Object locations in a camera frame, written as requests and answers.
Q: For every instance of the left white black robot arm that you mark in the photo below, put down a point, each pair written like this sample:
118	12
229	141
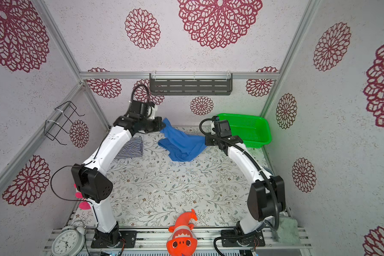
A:
90	177

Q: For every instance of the green plastic basket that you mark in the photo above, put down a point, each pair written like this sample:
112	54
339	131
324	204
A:
253	130

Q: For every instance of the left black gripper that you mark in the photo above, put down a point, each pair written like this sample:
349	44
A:
160	124

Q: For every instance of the blue white striped tank top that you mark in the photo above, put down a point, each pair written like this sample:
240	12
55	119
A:
133	148

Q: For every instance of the white alarm clock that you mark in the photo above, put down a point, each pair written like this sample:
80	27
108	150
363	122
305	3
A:
70	242

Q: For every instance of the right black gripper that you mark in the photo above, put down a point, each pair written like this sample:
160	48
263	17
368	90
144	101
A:
208	141

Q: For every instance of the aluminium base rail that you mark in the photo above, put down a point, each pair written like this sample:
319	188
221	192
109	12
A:
152	241

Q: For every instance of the black wire rack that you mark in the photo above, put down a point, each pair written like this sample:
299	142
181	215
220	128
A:
52	127

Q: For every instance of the green folded towel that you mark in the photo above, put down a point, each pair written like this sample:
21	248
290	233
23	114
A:
287	231

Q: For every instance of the grey wall shelf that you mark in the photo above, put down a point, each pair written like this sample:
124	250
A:
161	85

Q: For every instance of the red fish plush toy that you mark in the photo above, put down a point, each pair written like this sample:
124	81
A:
182	241

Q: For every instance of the pink white plush doll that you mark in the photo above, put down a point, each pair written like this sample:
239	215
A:
84	205

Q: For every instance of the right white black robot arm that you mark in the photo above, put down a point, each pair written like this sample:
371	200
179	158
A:
266	198

